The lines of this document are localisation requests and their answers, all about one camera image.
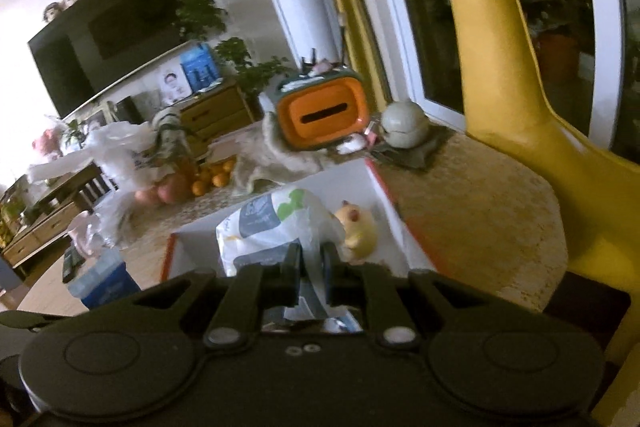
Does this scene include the pink plush bear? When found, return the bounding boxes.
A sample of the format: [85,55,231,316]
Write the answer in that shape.
[32,126,67,156]

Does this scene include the red white cardboard box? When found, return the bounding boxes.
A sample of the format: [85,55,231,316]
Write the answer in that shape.
[159,157,442,289]

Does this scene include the pile of tangerines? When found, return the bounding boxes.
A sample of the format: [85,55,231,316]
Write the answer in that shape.
[191,159,237,198]

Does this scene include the silver snack wrapper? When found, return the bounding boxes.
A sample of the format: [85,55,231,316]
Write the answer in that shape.
[260,302,364,336]

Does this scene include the wooden television cabinet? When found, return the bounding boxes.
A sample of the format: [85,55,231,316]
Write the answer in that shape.
[0,79,257,269]

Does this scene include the green orange tissue box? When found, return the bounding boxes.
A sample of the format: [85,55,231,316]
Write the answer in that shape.
[269,69,374,154]

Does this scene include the dark teapot mat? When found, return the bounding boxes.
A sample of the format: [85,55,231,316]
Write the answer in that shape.
[369,126,457,171]

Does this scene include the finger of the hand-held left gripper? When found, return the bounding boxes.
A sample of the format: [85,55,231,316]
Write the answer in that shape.
[0,310,77,334]

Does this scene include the black television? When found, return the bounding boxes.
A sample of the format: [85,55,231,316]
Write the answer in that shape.
[27,0,194,118]

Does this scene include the grey green round teapot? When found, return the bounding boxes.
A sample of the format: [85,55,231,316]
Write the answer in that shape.
[380,99,432,148]

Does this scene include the clear plastic bag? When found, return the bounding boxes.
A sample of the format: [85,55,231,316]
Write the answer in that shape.
[74,194,137,254]

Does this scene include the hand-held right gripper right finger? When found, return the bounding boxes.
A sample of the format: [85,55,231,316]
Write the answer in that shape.
[319,241,494,353]

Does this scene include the yellow chair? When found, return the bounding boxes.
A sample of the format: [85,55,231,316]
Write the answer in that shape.
[426,0,640,427]

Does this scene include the black cylinder speaker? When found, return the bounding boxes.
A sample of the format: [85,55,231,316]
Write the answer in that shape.
[115,96,144,126]

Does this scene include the white blue tissue pack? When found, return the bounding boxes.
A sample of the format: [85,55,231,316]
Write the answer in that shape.
[215,187,347,323]

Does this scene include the grey cloth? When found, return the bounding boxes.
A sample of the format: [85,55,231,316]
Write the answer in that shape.
[234,111,332,194]

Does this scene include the tall green potted plant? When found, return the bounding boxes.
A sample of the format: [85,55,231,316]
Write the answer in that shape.
[169,0,292,108]

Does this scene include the beige pig toy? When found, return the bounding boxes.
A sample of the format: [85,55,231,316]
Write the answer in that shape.
[332,201,379,264]

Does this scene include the white photo frame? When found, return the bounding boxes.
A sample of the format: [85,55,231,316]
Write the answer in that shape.
[79,104,114,131]

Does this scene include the desktop with patterned tablecloth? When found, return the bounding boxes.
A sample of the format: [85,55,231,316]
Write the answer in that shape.
[14,126,572,314]

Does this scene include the floral clear bag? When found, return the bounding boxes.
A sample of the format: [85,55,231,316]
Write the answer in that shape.
[132,109,202,174]

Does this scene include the black remote control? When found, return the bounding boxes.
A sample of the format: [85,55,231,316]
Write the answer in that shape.
[61,246,84,284]

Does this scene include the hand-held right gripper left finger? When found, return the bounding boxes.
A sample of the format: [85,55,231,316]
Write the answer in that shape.
[131,243,304,354]

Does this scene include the white plastic bag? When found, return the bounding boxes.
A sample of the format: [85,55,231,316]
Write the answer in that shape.
[27,121,162,190]

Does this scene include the portrait photo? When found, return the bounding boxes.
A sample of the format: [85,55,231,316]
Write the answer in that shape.
[159,66,194,106]

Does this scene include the blue snack packet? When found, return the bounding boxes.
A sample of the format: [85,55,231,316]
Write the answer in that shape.
[67,249,142,309]

